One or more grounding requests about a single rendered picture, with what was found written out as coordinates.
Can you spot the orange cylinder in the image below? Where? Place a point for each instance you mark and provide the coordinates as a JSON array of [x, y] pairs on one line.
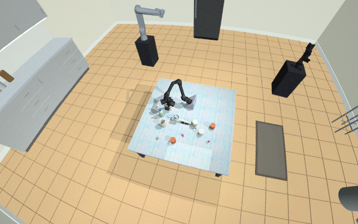
[[173, 140], [212, 126]]

